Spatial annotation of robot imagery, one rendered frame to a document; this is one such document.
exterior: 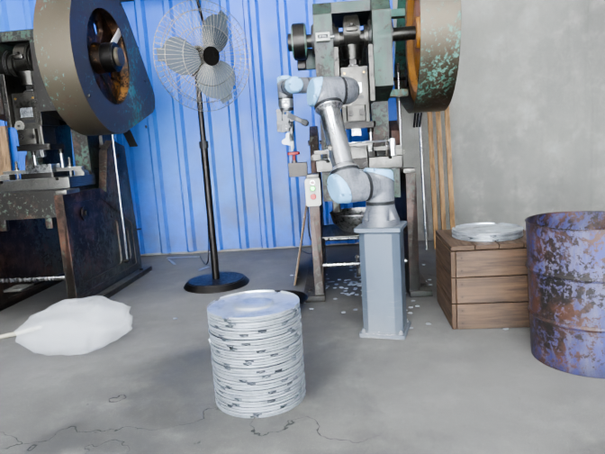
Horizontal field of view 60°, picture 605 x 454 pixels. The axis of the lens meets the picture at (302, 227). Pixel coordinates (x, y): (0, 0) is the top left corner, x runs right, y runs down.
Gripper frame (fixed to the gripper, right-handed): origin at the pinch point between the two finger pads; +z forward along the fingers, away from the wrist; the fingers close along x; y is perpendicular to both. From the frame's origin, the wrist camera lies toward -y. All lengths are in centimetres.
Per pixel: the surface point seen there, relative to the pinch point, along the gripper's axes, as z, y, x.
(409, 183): 21, -56, 7
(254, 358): 59, 7, 122
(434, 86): -25, -70, 4
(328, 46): -50, -20, -10
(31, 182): 9, 145, -11
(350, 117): -13.8, -30.0, -11.5
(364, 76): -34, -38, -14
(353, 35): -55, -34, -15
